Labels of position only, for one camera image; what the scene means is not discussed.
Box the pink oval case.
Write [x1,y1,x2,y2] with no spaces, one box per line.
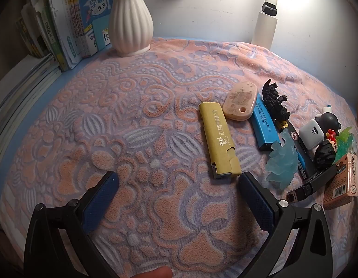
[222,82,258,120]

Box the pink card box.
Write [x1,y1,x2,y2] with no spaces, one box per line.
[322,153,358,210]

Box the white ribbed vase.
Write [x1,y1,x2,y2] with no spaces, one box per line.
[104,0,154,58]

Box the white desk lamp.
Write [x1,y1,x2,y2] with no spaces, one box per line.
[251,0,281,50]

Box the pink blue patterned blanket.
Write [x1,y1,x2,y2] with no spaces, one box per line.
[0,37,358,278]

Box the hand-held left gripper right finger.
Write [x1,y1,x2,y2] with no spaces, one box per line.
[238,171,333,278]

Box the black haired doll figure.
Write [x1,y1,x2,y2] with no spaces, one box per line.
[312,129,340,170]

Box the yellow lighter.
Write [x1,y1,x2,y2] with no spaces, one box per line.
[199,102,242,180]

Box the black dinosaur figure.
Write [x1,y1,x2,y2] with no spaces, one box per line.
[261,79,291,122]

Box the black grey bear figure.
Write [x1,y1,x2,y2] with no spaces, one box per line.
[315,111,340,139]

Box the stack of flat books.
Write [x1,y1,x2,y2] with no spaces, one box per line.
[0,54,62,168]

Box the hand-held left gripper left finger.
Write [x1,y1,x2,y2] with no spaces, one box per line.
[23,170,120,278]

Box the blue lighter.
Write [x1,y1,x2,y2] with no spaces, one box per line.
[251,97,281,152]

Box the translucent blue figure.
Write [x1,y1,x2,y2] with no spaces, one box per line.
[265,129,299,192]

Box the white earbuds case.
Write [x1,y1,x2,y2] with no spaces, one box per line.
[299,119,323,152]

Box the row of upright books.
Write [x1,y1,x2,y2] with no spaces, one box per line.
[15,0,114,71]

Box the translucent green figure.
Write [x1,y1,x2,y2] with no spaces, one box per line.
[334,126,358,164]

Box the person's left hand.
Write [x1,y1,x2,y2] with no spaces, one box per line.
[130,266,174,278]

